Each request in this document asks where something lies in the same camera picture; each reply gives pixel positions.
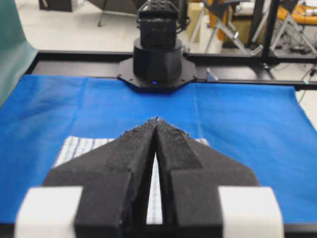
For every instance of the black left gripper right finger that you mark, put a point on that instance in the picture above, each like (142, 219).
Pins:
(206, 194)

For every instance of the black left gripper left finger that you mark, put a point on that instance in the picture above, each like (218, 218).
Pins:
(91, 195)

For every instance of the white blue striped towel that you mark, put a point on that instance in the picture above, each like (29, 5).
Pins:
(77, 146)

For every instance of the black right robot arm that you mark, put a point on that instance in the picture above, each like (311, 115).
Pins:
(157, 56)

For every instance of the blue table cloth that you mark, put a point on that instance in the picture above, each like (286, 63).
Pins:
(263, 127)

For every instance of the green curtain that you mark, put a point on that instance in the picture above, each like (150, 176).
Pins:
(16, 53)

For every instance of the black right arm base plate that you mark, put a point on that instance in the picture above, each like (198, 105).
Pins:
(156, 82)

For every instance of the black table frame rail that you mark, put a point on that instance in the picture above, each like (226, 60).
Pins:
(223, 69)

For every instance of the yellow black folding frame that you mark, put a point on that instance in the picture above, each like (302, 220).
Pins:
(286, 12)

